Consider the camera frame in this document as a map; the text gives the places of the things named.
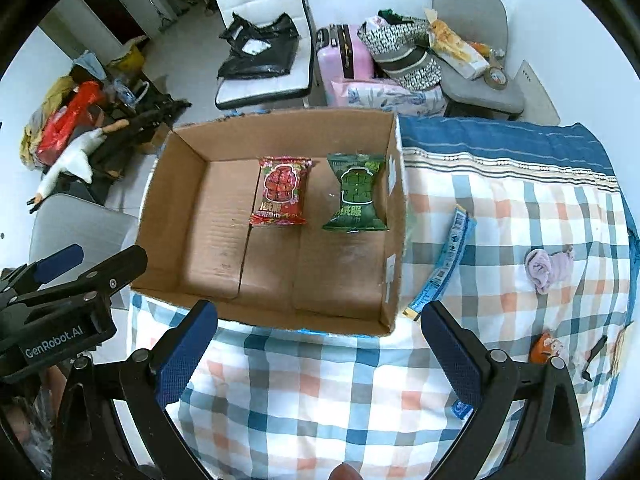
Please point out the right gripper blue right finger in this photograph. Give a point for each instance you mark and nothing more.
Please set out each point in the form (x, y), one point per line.
(459, 353)

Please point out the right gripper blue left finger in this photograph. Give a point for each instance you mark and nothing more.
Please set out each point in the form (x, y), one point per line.
(177, 354)

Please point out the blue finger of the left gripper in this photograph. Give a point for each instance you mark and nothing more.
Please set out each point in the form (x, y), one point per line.
(109, 277)
(52, 267)

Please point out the orange snack packet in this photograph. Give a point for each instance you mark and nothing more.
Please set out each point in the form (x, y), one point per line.
(545, 348)

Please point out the purple soft cloth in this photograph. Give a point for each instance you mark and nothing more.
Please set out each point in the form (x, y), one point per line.
(544, 269)

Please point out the long blue snack packet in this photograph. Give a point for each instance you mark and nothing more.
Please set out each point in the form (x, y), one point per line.
(461, 228)

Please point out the green snack packet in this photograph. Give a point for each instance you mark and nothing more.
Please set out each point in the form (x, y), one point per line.
(356, 174)

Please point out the red snack packet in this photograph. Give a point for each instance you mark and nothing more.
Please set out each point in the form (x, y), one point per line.
(282, 186)

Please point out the grey plastic chair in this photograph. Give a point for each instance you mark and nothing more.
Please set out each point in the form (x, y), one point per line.
(63, 220)

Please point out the white goose plush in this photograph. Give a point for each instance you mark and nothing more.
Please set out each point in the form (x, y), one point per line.
(74, 161)

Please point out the yellow clothes pile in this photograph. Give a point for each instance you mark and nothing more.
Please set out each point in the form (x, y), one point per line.
(33, 131)

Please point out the plaid checked blanket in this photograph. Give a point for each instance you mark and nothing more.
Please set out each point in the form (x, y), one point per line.
(270, 403)

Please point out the red plastic bag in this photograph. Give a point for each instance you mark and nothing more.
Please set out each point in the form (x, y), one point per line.
(60, 127)

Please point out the open cardboard box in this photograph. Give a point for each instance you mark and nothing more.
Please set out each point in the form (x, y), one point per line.
(195, 224)

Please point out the floral pillow package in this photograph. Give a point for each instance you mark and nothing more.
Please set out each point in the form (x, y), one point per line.
(385, 95)

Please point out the tape roll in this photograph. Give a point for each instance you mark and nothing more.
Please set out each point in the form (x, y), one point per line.
(496, 78)

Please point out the black plastic bag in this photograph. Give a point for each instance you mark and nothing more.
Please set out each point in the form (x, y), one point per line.
(259, 52)

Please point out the yellow bread bag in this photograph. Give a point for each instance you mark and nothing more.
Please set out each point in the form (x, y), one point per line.
(468, 58)

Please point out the white padded chair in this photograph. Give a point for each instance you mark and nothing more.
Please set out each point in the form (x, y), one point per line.
(297, 85)

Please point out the patterned tote bag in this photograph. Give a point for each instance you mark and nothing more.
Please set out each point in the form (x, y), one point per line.
(402, 50)

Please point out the pink suitcase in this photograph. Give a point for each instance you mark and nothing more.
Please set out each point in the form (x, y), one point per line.
(341, 55)

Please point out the grey office chair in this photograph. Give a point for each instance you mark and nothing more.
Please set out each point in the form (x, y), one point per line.
(483, 25)

